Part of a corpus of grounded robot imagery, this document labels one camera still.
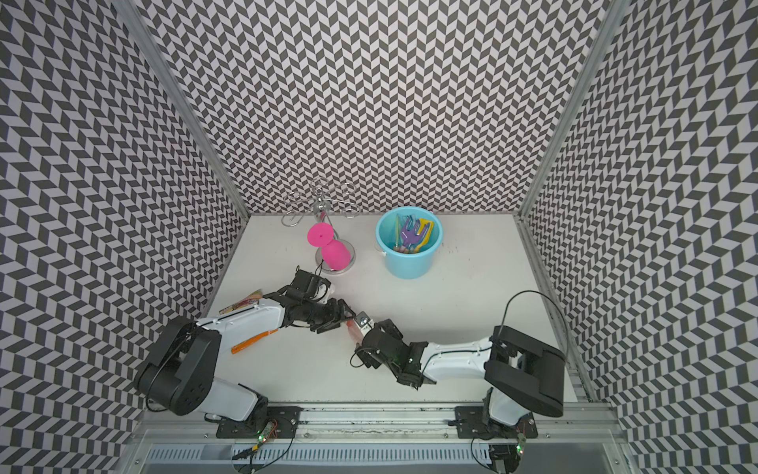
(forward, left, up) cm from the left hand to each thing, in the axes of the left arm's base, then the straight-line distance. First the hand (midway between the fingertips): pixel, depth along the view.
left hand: (348, 322), depth 87 cm
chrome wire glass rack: (+25, +6, +26) cm, 37 cm away
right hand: (-5, -7, -1) cm, 9 cm away
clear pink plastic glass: (-3, -3, +1) cm, 4 cm away
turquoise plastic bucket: (+20, -19, +1) cm, 27 cm away
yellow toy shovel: (+27, -24, +11) cm, 38 cm away
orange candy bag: (+6, +33, 0) cm, 33 cm away
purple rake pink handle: (+27, -19, +10) cm, 35 cm away
